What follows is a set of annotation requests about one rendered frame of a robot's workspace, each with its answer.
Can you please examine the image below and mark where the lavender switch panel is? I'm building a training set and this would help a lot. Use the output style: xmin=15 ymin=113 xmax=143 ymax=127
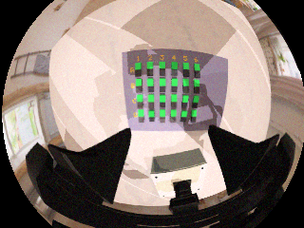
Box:
xmin=122 ymin=48 xmax=228 ymax=132

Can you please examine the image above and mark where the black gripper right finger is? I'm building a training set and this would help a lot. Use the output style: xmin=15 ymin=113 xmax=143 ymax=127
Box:
xmin=208 ymin=125 xmax=280 ymax=197

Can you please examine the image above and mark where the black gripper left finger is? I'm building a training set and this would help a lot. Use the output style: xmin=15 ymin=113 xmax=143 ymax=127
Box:
xmin=47 ymin=128 xmax=132 ymax=204

